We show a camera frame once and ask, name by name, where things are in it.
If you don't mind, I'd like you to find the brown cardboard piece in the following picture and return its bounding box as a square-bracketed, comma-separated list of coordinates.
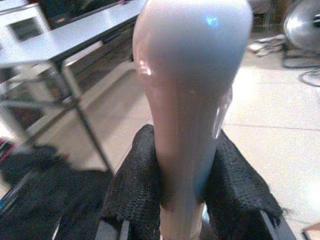
[301, 221, 320, 240]

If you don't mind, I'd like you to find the black fuzzy mat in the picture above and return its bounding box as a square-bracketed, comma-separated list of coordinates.
[0, 144, 113, 240]

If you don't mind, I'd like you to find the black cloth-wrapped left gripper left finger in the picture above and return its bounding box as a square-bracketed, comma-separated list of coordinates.
[98, 124, 164, 240]

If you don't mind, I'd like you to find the white metal-legged table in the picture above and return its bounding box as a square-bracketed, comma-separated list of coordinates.
[0, 0, 148, 173]

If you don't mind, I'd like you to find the white box-shaped appliance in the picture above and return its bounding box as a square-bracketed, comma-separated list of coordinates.
[0, 2, 52, 50]

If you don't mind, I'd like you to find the silver floor fan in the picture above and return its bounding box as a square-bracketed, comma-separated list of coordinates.
[281, 0, 320, 68]

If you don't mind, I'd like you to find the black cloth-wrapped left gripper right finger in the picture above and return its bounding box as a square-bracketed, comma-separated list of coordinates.
[202, 129, 297, 240]

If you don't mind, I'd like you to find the white power strip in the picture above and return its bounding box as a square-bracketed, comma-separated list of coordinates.
[247, 34, 287, 56]

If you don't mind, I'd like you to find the round dark fan base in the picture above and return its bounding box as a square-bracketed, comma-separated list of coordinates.
[298, 69, 320, 87]

